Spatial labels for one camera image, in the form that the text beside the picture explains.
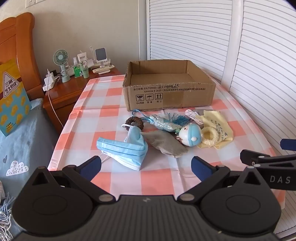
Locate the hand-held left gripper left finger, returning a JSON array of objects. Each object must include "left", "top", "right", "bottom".
[{"left": 30, "top": 156, "right": 115, "bottom": 204}]

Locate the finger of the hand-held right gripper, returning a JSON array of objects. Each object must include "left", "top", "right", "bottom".
[
  {"left": 240, "top": 149, "right": 296, "bottom": 168},
  {"left": 280, "top": 138, "right": 296, "bottom": 150}
]

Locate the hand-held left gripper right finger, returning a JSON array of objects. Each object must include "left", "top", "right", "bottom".
[{"left": 177, "top": 156, "right": 264, "bottom": 202}]

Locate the plush doll with blue hat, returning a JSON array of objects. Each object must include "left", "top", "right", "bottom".
[{"left": 176, "top": 124, "right": 203, "bottom": 147}]

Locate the cream hair scrunchie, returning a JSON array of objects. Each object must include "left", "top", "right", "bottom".
[{"left": 201, "top": 127, "right": 220, "bottom": 147}]

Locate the yellow cleaning cloth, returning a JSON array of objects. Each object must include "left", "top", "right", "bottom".
[{"left": 196, "top": 110, "right": 233, "bottom": 149}]

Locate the grey-brown cloth pouch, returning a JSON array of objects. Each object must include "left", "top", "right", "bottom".
[{"left": 141, "top": 131, "right": 189, "bottom": 158}]

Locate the grey sock with white tags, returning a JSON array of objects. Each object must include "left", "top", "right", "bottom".
[{"left": 185, "top": 109, "right": 205, "bottom": 127}]

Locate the blue tasselled sachet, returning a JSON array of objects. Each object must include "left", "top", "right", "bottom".
[{"left": 132, "top": 109, "right": 192, "bottom": 133}]

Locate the brown hair scrunchie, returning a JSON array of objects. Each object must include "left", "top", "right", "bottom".
[{"left": 125, "top": 117, "right": 144, "bottom": 131}]

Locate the brown cardboard box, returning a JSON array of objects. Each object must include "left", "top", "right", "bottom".
[{"left": 122, "top": 60, "right": 216, "bottom": 112}]

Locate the pink checkered tablecloth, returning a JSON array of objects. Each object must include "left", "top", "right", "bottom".
[{"left": 47, "top": 75, "right": 288, "bottom": 210}]

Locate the blue bedsheet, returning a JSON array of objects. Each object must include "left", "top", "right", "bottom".
[{"left": 0, "top": 97, "right": 59, "bottom": 200}]

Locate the wooden nightstand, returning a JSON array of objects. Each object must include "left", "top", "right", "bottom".
[{"left": 43, "top": 68, "right": 125, "bottom": 135}]

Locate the white power strip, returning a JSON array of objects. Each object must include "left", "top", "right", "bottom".
[{"left": 43, "top": 79, "right": 58, "bottom": 92}]

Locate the green tube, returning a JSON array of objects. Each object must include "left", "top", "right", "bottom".
[{"left": 81, "top": 59, "right": 90, "bottom": 79}]

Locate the clear bottle with green label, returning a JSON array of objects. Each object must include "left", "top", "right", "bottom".
[{"left": 73, "top": 58, "right": 82, "bottom": 78}]

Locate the white remote control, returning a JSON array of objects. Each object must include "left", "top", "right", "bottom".
[{"left": 92, "top": 65, "right": 115, "bottom": 73}]

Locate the grey fringed scarf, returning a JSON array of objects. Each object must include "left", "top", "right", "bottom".
[{"left": 0, "top": 181, "right": 16, "bottom": 241}]

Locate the yellow and blue snack box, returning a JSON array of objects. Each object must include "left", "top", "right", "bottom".
[{"left": 0, "top": 59, "right": 32, "bottom": 136}]

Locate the white phone stand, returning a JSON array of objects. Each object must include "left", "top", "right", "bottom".
[{"left": 95, "top": 47, "right": 109, "bottom": 70}]

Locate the green desk fan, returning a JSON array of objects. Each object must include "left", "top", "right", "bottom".
[{"left": 53, "top": 50, "right": 71, "bottom": 82}]

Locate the white louvered wardrobe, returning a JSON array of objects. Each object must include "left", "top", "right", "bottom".
[{"left": 146, "top": 0, "right": 296, "bottom": 239}]

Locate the white charging cable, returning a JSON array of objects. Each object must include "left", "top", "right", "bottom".
[{"left": 47, "top": 89, "right": 64, "bottom": 128}]

